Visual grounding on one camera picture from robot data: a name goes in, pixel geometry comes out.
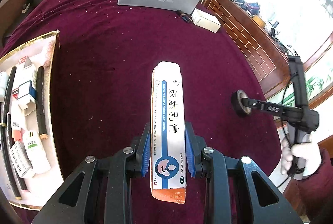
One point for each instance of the white box grey print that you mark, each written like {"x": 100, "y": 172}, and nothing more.
{"x": 19, "y": 159}

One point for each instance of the black marker gold caps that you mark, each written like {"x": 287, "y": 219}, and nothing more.
{"x": 11, "y": 177}

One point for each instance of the brown padded headboard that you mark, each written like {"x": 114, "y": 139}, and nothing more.
{"x": 15, "y": 13}

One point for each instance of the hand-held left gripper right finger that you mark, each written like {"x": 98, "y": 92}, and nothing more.
{"x": 189, "y": 153}

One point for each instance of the person's right hand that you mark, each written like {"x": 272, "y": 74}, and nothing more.
{"x": 311, "y": 156}

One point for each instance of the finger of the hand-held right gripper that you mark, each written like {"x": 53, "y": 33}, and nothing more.
{"x": 268, "y": 108}

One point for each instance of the black marker tan cap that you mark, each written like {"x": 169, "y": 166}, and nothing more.
{"x": 41, "y": 104}

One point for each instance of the white tray box gold rim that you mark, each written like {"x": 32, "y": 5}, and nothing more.
{"x": 52, "y": 114}

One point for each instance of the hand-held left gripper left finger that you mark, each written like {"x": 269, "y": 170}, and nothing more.
{"x": 146, "y": 151}

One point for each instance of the brown wooden cabinet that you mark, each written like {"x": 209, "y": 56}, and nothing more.
{"x": 247, "y": 36}

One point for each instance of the small dark bottle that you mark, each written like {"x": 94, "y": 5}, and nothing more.
{"x": 184, "y": 17}

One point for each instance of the black tape roll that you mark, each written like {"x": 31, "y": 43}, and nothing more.
{"x": 238, "y": 106}

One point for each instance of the small white box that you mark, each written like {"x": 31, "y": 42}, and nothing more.
{"x": 205, "y": 20}

